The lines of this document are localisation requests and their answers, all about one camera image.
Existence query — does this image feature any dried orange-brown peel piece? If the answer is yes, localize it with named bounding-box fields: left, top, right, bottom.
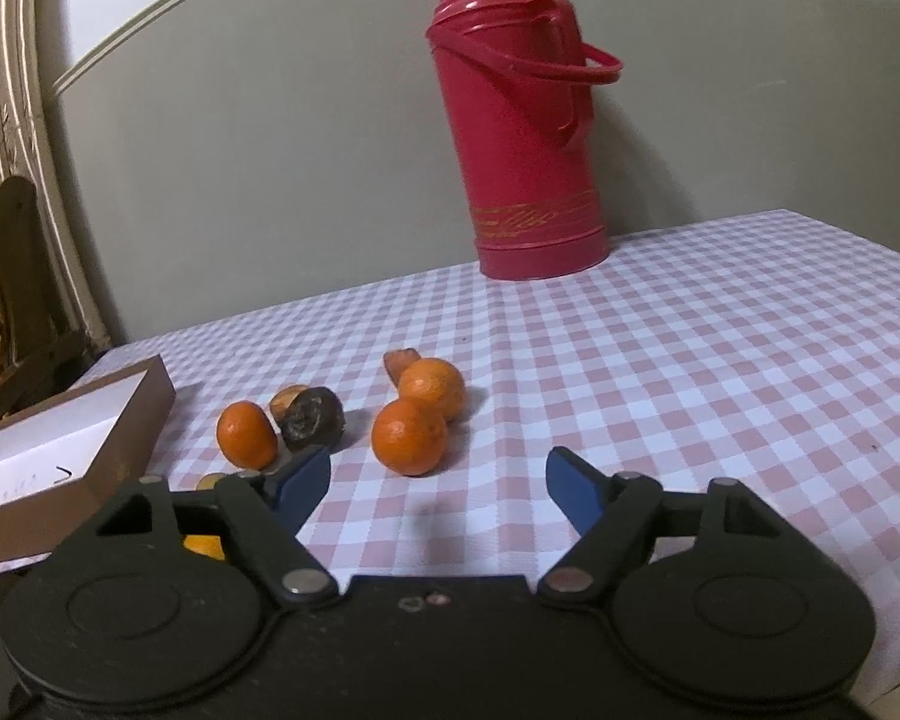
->
left=383, top=348, right=423, bottom=383

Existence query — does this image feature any dark shrivelled round fruit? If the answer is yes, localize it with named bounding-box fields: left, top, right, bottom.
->
left=281, top=387, right=345, bottom=453

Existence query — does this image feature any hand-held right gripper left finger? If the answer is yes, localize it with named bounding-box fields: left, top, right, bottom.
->
left=94, top=445, right=340, bottom=605

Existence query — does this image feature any brown cardboard box white inside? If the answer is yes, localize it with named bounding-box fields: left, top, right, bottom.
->
left=0, top=355, right=176, bottom=571

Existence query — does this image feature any red thermos flask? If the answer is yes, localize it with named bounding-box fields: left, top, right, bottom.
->
left=424, top=0, right=624, bottom=282

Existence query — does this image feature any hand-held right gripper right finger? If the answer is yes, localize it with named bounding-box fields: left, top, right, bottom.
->
left=538, top=446, right=788, bottom=605

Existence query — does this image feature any orange mandarin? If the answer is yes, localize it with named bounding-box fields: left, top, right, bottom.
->
left=216, top=400, right=279, bottom=470
left=370, top=397, right=449, bottom=478
left=397, top=358, right=467, bottom=422
left=182, top=471, right=230, bottom=562

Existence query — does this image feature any pink checkered tablecloth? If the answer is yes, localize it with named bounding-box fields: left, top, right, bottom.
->
left=0, top=208, right=900, bottom=720

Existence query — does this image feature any dark wooden wicker chair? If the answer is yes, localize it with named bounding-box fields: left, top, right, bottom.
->
left=0, top=175, right=106, bottom=421

